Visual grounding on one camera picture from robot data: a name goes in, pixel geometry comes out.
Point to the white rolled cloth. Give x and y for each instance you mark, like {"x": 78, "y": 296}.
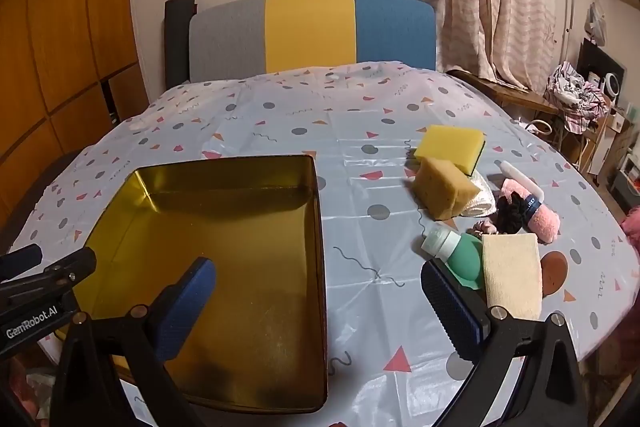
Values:
{"x": 484, "y": 203}

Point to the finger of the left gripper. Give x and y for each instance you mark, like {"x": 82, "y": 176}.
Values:
{"x": 18, "y": 262}

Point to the beige flat sponge cloth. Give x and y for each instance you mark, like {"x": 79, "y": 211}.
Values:
{"x": 512, "y": 274}

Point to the wooden side table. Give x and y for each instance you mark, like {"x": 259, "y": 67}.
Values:
{"x": 578, "y": 148}

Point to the pink satin scrunchie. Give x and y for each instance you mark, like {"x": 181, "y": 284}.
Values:
{"x": 484, "y": 227}

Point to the brown egg-shaped sponge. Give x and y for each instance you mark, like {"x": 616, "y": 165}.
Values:
{"x": 554, "y": 269}

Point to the wooden cabinet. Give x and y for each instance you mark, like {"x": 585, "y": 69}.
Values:
{"x": 69, "y": 70}

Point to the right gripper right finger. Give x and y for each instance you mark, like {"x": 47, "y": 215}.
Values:
{"x": 459, "y": 309}

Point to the white round fan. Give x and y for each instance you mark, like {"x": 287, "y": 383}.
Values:
{"x": 611, "y": 86}

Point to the white plastic tube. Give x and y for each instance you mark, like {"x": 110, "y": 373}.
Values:
{"x": 511, "y": 172}

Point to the pile of striped clothes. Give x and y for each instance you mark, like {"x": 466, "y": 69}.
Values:
{"x": 579, "y": 100}

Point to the black scrunchie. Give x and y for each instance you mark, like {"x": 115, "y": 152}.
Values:
{"x": 511, "y": 211}

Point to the yellow green scrub sponge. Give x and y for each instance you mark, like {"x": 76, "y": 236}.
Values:
{"x": 461, "y": 146}

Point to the pink rolled towel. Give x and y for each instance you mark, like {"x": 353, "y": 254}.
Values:
{"x": 539, "y": 218}

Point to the tan porous sponge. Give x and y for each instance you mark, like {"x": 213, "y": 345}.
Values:
{"x": 442, "y": 188}

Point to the grey yellow blue chair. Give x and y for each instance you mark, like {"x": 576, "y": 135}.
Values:
{"x": 246, "y": 38}

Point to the patterned plastic tablecloth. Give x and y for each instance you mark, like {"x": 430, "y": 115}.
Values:
{"x": 391, "y": 364}

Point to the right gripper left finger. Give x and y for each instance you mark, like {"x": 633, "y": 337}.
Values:
{"x": 179, "y": 306}

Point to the green silicone bottle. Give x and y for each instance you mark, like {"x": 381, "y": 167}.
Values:
{"x": 461, "y": 253}

